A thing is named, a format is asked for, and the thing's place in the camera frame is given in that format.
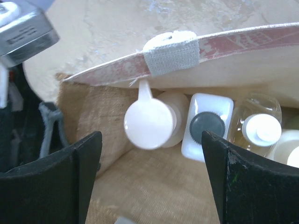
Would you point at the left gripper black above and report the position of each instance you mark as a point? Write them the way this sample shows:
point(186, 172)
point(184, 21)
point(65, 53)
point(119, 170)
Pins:
point(29, 127)

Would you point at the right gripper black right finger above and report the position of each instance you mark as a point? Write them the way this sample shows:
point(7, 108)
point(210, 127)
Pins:
point(248, 188)

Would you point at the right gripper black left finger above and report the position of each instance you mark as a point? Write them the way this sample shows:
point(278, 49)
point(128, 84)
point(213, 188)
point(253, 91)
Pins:
point(55, 189)

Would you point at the brown burlap canvas bag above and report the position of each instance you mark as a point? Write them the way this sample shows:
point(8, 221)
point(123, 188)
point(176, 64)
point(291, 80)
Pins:
point(161, 186)

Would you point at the tan pump lotion bottle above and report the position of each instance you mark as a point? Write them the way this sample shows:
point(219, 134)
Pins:
point(151, 123)

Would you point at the cream round bottle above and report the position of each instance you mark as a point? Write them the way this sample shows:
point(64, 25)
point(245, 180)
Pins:
point(286, 150)

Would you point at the clear amber liquid bottle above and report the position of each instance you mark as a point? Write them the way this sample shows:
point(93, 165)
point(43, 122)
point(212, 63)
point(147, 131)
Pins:
point(256, 123)

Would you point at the white bottle with black cap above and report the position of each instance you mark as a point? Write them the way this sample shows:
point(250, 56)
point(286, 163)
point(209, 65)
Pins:
point(207, 112)

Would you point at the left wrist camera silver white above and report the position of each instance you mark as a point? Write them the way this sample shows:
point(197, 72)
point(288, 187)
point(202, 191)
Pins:
point(25, 31)

